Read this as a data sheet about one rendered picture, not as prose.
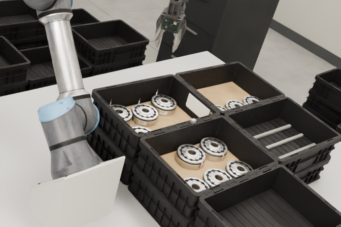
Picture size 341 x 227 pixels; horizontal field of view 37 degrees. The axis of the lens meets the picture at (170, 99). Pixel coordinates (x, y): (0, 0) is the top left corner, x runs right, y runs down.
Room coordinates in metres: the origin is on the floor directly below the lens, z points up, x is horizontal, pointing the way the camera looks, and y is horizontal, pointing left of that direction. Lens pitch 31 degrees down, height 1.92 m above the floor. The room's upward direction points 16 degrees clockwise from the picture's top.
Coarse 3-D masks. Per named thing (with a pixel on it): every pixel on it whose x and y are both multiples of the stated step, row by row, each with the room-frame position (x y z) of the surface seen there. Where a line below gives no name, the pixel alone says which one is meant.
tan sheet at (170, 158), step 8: (168, 160) 1.42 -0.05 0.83; (208, 160) 1.48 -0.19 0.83; (224, 160) 1.51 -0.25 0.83; (232, 160) 1.52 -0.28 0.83; (176, 168) 1.38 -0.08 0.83; (184, 168) 1.40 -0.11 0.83; (200, 168) 1.42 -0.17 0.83; (208, 168) 1.43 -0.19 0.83; (216, 168) 1.45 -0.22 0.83; (224, 168) 1.46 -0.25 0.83; (184, 176) 1.35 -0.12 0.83; (192, 176) 1.37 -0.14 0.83; (200, 176) 1.38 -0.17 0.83
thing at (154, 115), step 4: (140, 104) 1.66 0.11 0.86; (144, 104) 1.67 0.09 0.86; (132, 108) 1.62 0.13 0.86; (136, 108) 1.63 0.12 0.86; (152, 108) 1.66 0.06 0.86; (132, 112) 1.60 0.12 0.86; (136, 112) 1.60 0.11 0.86; (152, 112) 1.63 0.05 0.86; (156, 112) 1.64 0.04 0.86; (136, 116) 1.58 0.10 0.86; (140, 116) 1.58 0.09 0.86; (144, 116) 1.59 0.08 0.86; (148, 116) 1.60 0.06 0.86; (152, 116) 1.61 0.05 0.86; (156, 116) 1.61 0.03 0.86; (148, 120) 1.58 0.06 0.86
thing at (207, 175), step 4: (204, 172) 1.37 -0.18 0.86; (208, 172) 1.38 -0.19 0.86; (212, 172) 1.38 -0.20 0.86; (216, 172) 1.38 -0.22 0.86; (220, 172) 1.39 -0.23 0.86; (224, 172) 1.40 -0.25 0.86; (204, 176) 1.34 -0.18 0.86; (208, 176) 1.35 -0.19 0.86; (228, 176) 1.38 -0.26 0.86; (208, 180) 1.33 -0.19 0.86; (212, 180) 1.33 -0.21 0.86; (208, 184) 1.32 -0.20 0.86; (212, 184) 1.31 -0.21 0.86; (216, 184) 1.32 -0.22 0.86
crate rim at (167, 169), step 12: (204, 120) 1.57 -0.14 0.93; (228, 120) 1.62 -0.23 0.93; (168, 132) 1.44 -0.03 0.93; (240, 132) 1.56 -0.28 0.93; (144, 144) 1.33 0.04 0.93; (156, 156) 1.29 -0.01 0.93; (168, 168) 1.25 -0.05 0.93; (264, 168) 1.39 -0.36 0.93; (180, 180) 1.21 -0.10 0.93; (228, 180) 1.27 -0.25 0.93; (192, 192) 1.17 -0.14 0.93; (204, 192) 1.19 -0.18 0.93
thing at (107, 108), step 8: (144, 80) 1.73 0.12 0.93; (152, 80) 1.75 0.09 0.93; (96, 88) 1.58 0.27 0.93; (104, 88) 1.59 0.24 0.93; (112, 88) 1.61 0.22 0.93; (96, 96) 1.53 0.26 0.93; (200, 96) 1.73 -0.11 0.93; (104, 104) 1.49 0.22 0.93; (208, 104) 1.69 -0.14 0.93; (112, 112) 1.46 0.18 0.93; (216, 112) 1.65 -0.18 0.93; (120, 120) 1.43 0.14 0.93; (128, 128) 1.39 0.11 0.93; (160, 128) 1.44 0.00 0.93; (168, 128) 1.46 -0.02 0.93; (136, 136) 1.37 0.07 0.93
